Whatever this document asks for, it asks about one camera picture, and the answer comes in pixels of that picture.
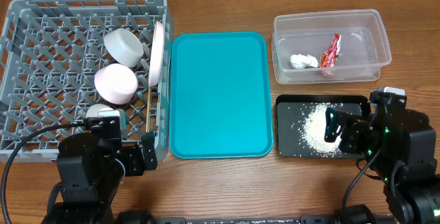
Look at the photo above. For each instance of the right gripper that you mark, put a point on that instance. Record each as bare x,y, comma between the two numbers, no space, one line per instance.
348,132

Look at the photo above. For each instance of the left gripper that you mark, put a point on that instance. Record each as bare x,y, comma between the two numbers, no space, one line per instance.
137,166

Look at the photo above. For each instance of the white rice pile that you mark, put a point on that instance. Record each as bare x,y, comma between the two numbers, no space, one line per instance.
312,126

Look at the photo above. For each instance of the wooden chopstick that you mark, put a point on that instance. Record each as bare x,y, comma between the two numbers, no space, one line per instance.
148,109

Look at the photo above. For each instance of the red snack wrapper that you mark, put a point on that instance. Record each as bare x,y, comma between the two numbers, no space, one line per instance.
330,56

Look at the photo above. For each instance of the white plastic cup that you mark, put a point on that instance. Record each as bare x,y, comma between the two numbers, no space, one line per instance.
98,110

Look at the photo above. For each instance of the clear plastic wrap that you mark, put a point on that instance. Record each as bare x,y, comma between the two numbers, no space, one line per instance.
299,61

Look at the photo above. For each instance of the small pink plate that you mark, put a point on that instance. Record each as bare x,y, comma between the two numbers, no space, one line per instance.
116,83

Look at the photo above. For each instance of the large white round plate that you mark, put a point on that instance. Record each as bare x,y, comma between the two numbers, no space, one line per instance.
157,50

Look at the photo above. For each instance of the grey round bowl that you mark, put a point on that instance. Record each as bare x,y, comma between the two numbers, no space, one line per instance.
124,47

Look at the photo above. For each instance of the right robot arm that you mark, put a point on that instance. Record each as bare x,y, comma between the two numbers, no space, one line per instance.
398,144

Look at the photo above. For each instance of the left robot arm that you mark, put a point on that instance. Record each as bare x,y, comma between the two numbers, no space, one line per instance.
91,169

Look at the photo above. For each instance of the clear plastic waste bin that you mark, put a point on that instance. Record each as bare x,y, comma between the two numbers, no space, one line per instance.
364,46

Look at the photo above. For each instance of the black plastic tray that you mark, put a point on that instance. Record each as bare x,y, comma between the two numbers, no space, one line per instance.
287,112

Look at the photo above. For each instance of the teal plastic serving tray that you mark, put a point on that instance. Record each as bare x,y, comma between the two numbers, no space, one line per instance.
220,98

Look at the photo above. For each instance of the grey plastic dish rack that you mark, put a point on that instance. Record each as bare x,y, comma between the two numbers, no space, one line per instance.
50,53

